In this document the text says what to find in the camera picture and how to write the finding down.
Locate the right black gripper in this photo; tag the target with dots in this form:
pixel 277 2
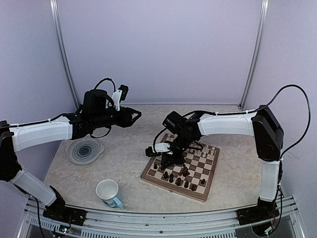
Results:
pixel 166 158

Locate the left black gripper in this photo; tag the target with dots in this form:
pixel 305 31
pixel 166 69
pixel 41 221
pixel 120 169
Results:
pixel 126 119

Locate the dark bishop piece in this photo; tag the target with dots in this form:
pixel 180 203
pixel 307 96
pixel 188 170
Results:
pixel 178 182

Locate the dark rook piece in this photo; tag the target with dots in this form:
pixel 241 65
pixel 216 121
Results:
pixel 193 187

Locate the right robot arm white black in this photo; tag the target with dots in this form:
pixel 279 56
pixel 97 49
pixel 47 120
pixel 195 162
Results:
pixel 260 124

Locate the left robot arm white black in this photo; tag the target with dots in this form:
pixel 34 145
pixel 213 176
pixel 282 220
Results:
pixel 17 137

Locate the pile of dark pieces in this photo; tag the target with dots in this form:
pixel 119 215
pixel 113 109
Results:
pixel 184 172

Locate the wooden chess board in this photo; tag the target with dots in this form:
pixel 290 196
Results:
pixel 199 166

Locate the grey silicone round lid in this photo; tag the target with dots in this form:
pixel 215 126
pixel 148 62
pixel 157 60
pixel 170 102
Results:
pixel 84 151

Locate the light blue mug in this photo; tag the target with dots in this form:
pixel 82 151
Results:
pixel 108 192

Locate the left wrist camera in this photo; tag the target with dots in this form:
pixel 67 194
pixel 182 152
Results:
pixel 119 95

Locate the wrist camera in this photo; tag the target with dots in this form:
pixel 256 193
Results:
pixel 158 149
pixel 119 95

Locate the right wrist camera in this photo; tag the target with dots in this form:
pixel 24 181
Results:
pixel 158 149

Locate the front aluminium rail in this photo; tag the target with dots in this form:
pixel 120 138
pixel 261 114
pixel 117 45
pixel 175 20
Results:
pixel 115 224

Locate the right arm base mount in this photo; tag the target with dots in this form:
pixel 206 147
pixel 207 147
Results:
pixel 256 214

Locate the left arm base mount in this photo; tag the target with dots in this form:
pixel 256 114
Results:
pixel 65 214

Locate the left aluminium frame post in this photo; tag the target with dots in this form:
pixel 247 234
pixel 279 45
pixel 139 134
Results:
pixel 62 51

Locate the aluminium frame post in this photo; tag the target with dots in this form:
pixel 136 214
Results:
pixel 256 53
pixel 62 51

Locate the right aluminium frame post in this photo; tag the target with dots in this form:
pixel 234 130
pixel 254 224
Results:
pixel 256 53

